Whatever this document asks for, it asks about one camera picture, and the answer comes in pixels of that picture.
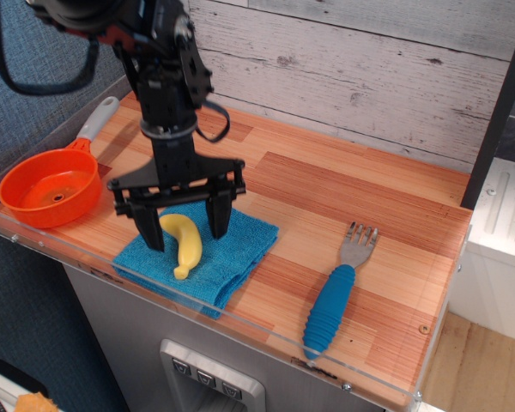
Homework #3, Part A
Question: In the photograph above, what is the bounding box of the orange pot with grey handle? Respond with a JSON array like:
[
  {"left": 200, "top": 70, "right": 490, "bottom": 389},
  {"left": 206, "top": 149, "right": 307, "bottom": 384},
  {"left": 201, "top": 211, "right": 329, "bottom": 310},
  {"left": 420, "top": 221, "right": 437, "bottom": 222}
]
[{"left": 0, "top": 96, "right": 119, "bottom": 228}]

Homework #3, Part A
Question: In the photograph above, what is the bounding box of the fork with blue handle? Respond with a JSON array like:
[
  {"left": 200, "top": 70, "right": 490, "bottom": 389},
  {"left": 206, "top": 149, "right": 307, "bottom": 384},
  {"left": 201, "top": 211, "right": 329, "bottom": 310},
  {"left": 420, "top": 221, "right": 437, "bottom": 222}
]
[{"left": 303, "top": 221, "right": 379, "bottom": 361}]

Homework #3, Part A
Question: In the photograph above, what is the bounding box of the silver dispenser panel with buttons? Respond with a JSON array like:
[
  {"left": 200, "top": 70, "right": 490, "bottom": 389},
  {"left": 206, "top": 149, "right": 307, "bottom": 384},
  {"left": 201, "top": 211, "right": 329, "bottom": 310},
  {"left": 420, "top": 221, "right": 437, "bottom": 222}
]
[{"left": 160, "top": 339, "right": 266, "bottom": 411}]

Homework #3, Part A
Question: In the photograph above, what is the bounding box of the dark grey right post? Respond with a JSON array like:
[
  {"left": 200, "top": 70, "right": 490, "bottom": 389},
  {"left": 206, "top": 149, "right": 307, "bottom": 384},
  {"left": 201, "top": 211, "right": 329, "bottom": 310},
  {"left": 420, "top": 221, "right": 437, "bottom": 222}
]
[{"left": 460, "top": 49, "right": 515, "bottom": 210}]

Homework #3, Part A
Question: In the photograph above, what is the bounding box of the yellow toy banana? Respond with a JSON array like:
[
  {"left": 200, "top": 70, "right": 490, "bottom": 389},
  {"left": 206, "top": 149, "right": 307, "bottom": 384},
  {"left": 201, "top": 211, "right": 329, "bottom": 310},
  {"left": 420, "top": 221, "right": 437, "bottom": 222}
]
[{"left": 159, "top": 214, "right": 203, "bottom": 280}]

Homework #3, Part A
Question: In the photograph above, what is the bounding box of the clear acrylic table guard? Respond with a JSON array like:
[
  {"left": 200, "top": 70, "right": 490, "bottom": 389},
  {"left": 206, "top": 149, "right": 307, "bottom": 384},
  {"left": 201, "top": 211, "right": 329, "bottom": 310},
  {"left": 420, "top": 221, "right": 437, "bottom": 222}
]
[{"left": 0, "top": 96, "right": 470, "bottom": 411}]

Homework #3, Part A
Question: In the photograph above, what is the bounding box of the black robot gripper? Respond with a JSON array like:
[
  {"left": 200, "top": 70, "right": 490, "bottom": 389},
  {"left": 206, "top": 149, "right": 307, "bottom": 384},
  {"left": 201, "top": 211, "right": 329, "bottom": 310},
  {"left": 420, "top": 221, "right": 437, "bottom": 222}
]
[{"left": 107, "top": 128, "right": 245, "bottom": 251}]

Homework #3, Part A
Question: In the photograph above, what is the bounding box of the orange cloth item bottom left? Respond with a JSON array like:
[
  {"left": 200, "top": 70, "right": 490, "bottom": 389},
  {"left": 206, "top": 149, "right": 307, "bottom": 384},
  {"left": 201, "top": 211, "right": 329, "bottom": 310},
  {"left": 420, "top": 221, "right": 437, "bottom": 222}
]
[{"left": 14, "top": 392, "right": 59, "bottom": 412}]

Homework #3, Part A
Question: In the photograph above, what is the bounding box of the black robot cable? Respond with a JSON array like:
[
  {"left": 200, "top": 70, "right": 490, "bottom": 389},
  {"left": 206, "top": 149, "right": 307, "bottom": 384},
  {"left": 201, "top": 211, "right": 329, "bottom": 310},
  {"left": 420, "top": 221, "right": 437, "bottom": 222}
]
[{"left": 0, "top": 0, "right": 232, "bottom": 145}]

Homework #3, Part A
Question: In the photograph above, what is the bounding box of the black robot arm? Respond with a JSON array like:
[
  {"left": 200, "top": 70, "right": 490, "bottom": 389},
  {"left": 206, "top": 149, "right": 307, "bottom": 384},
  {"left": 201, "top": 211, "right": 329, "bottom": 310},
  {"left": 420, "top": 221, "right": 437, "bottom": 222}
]
[{"left": 30, "top": 1, "right": 245, "bottom": 251}]

